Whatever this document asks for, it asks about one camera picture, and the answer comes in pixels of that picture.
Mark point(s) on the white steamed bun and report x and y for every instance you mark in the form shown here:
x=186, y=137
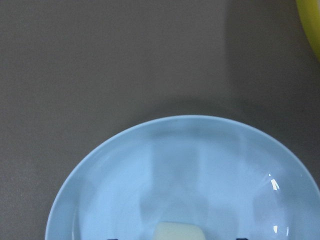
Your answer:
x=177, y=231

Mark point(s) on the light blue plate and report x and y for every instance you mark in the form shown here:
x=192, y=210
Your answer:
x=228, y=178

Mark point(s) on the brown paper table cover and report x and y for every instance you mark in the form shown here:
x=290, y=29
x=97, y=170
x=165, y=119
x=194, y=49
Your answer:
x=73, y=73

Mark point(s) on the yellow bamboo steamer basket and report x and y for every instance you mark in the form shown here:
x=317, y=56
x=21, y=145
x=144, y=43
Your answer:
x=309, y=14

